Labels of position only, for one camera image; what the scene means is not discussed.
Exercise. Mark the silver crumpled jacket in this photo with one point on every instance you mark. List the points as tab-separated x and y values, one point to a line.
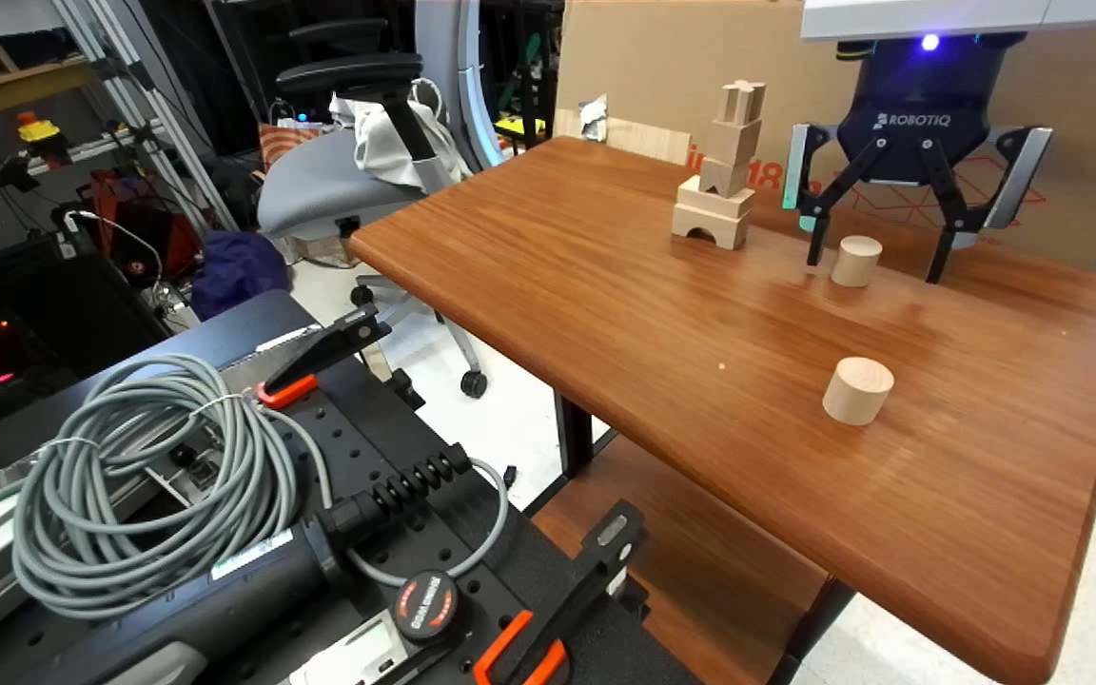
382	137

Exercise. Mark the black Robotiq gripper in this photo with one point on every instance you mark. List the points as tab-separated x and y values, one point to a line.
920	117

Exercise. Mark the small wooden cylinder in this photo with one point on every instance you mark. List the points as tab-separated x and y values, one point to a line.
853	260

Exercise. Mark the wooden lower shelf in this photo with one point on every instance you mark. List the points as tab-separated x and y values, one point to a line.
688	573

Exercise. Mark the black perforated mounting board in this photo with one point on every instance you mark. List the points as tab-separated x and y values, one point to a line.
371	430

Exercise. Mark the yellow red stop switch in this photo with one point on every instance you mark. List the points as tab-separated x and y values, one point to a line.
34	130

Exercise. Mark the black red emergency stop button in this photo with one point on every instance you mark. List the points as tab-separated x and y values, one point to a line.
428	608

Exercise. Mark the black desk leg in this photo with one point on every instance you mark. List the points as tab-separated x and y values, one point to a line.
572	439

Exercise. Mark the wooden arch block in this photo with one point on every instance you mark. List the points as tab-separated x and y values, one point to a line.
713	231
717	196

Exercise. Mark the notched wooden block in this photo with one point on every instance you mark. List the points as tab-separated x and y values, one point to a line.
740	99

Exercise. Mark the tall rectangular wooden block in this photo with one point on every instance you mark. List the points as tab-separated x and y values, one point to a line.
732	155

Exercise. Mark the large cardboard box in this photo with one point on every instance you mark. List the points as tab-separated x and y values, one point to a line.
662	64

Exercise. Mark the large wooden cylinder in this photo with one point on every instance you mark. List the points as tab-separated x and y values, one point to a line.
853	395

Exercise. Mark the aluminium frame rail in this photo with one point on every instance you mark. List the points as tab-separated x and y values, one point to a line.
163	117

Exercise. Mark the black cylindrical device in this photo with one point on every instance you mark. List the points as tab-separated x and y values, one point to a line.
218	594

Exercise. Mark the grey office chair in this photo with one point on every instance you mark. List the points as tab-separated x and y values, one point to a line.
322	191

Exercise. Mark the dark blue bag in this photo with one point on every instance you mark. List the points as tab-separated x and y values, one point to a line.
237	267

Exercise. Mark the black clamp with orange trigger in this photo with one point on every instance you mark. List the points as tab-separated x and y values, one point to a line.
322	347

